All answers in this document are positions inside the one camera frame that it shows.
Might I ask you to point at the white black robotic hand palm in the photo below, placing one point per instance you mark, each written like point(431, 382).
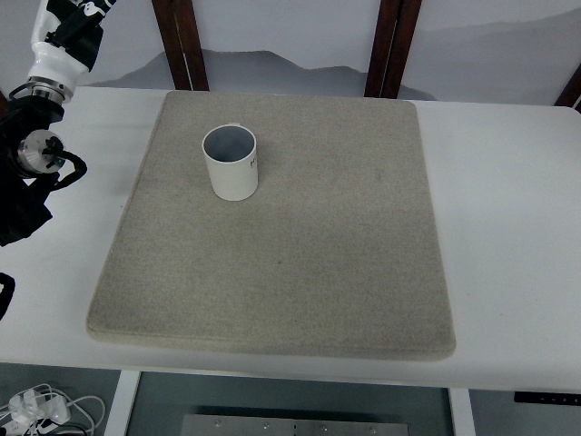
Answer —
point(65, 41)

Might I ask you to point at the white ribbed cup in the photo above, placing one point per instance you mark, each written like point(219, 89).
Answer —
point(230, 153)

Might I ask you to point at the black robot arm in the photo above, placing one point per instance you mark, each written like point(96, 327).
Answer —
point(34, 162)

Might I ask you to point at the beige felt mat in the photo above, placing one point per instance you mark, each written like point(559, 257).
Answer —
point(336, 253)

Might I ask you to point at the black control panel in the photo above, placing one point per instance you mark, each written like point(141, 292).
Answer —
point(554, 398)

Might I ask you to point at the left brown wooden post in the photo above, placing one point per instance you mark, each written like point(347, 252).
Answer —
point(181, 42)

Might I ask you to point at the brown wooden post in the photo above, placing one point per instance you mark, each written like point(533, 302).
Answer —
point(181, 42)
point(395, 28)

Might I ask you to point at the right brown wooden post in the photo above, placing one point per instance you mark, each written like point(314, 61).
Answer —
point(395, 28)

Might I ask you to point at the white power adapter with cables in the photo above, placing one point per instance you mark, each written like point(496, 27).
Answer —
point(44, 410)

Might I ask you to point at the white table leg frame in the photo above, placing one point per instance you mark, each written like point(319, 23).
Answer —
point(122, 405)

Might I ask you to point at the far right brown post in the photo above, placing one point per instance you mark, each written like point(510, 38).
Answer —
point(570, 96)

